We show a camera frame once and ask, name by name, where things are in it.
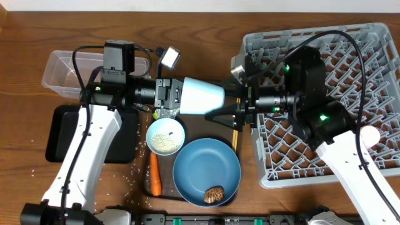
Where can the light blue cup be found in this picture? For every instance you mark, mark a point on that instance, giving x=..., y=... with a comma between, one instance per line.
x=199, y=97

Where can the grey dishwasher rack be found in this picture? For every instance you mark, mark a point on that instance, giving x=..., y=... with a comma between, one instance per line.
x=362, y=73

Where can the yellow green foil wrapper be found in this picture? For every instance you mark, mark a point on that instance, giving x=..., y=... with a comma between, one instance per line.
x=165, y=113

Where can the clear plastic bin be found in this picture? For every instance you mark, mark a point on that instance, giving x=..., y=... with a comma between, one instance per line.
x=60, y=75

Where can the dark brown tray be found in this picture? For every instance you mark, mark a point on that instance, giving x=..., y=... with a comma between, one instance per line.
x=196, y=127

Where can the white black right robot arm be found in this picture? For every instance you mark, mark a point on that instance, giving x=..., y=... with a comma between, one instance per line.
x=324, y=124

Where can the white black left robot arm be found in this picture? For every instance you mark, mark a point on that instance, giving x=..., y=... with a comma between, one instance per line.
x=70, y=199

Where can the blue plate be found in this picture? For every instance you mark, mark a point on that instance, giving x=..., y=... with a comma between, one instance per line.
x=204, y=164

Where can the black rail with green clips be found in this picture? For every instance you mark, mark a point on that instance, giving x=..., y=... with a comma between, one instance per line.
x=193, y=219

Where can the orange carrot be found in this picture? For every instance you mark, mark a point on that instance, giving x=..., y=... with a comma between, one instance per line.
x=156, y=186

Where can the light blue rice bowl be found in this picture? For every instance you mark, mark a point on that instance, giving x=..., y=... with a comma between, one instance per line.
x=165, y=136

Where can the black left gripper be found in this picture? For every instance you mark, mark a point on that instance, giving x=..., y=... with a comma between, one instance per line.
x=167, y=93

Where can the brown shiitake mushroom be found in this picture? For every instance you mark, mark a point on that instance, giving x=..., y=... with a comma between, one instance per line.
x=214, y=194

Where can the black bin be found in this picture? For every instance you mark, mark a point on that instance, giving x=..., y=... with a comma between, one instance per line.
x=64, y=121

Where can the pink cup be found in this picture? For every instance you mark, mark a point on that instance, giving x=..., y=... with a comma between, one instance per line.
x=370, y=136

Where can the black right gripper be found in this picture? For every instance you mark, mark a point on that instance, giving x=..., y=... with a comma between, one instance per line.
x=249, y=95

